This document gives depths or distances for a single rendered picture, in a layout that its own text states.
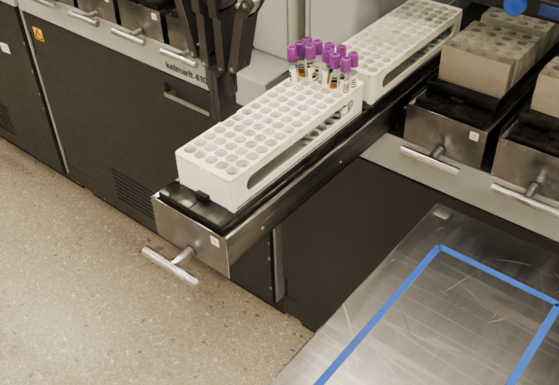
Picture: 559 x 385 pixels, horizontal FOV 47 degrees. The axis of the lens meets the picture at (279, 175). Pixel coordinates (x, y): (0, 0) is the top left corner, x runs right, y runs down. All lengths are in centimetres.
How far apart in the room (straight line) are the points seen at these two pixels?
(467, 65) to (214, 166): 45
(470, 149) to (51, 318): 124
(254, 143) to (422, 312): 31
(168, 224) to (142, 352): 88
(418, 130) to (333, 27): 26
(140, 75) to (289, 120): 68
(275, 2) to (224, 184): 54
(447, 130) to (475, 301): 37
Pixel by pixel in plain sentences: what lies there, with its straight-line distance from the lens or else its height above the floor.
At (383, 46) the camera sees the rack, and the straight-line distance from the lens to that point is 107.
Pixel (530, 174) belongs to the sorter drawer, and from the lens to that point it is 100.
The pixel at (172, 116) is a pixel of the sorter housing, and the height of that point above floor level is 55.
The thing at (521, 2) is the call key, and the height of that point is 99.
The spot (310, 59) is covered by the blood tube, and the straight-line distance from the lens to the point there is 95.
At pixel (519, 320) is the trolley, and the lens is 72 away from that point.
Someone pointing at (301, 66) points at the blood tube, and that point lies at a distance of 97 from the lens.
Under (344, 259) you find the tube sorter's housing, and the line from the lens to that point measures 134.
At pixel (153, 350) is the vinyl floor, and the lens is 172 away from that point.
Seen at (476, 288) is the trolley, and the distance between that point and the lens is 74.
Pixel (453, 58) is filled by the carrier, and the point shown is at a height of 86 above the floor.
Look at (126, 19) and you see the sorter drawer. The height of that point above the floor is 76.
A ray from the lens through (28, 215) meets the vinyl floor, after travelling 220.
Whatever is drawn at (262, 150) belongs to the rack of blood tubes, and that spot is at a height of 86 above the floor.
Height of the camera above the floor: 135
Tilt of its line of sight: 39 degrees down
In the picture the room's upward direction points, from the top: 2 degrees counter-clockwise
